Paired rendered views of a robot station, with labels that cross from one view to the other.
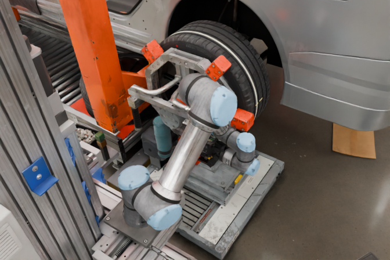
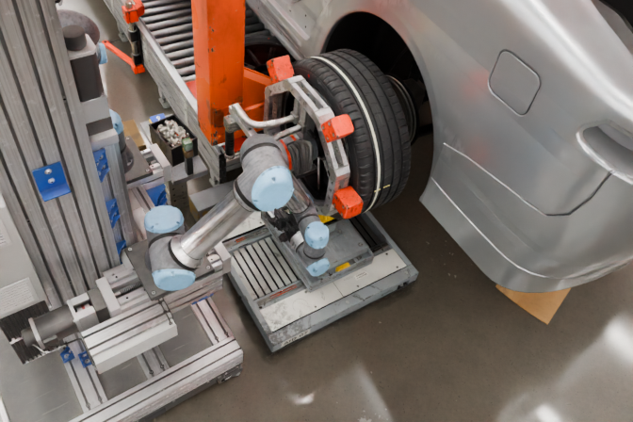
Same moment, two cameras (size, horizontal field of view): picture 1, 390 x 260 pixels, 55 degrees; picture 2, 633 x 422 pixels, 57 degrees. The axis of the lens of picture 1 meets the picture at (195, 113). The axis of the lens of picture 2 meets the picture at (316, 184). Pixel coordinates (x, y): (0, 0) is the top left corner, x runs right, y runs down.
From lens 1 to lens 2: 0.59 m
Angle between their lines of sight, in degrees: 12
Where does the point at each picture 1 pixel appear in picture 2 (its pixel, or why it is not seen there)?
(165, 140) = not seen: hidden behind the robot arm
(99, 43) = (220, 33)
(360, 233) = (461, 405)
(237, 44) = (381, 105)
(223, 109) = (267, 194)
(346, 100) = (488, 236)
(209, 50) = (339, 100)
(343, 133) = not seen: hidden behind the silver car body
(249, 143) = (316, 238)
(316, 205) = (427, 345)
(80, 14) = not seen: outside the picture
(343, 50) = (500, 174)
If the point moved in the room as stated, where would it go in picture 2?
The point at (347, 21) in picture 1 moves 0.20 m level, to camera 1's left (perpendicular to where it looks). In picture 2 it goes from (513, 140) to (450, 120)
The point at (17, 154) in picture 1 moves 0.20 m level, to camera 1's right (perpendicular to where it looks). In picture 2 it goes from (31, 152) to (99, 178)
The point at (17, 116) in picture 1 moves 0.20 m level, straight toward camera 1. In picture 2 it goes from (40, 116) to (28, 176)
